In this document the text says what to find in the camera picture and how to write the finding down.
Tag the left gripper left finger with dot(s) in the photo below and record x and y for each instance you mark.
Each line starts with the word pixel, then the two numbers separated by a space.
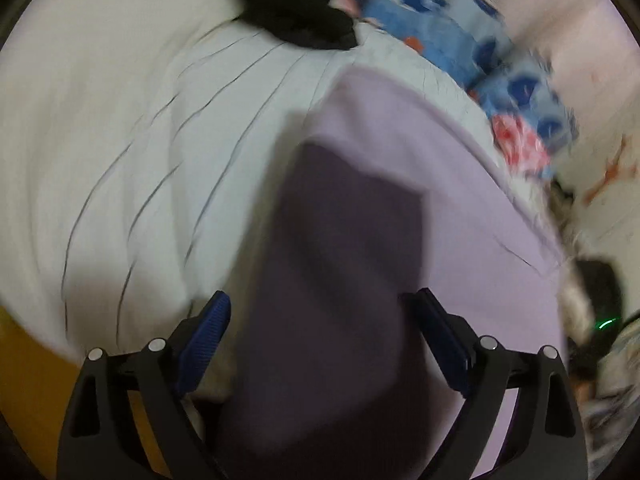
pixel 99 439

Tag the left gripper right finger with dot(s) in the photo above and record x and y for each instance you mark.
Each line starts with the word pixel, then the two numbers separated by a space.
pixel 544 440

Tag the purple two-tone jacket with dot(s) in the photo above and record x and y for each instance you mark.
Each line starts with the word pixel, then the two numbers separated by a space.
pixel 387 195

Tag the cream padded coat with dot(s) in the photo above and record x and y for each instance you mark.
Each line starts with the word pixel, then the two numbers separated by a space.
pixel 575 306

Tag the pink checkered cloth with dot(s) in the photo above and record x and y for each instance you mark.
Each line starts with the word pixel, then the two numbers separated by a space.
pixel 521 147

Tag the white striped duvet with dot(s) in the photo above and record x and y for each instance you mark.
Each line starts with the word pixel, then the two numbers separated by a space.
pixel 143 146

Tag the whale print curtain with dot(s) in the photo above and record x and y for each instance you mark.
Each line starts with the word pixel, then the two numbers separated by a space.
pixel 566 66

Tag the black garment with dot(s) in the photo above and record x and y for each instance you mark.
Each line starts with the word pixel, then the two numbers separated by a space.
pixel 312 24

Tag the pink pillow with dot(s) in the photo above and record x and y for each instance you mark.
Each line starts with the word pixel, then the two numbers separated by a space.
pixel 350 7

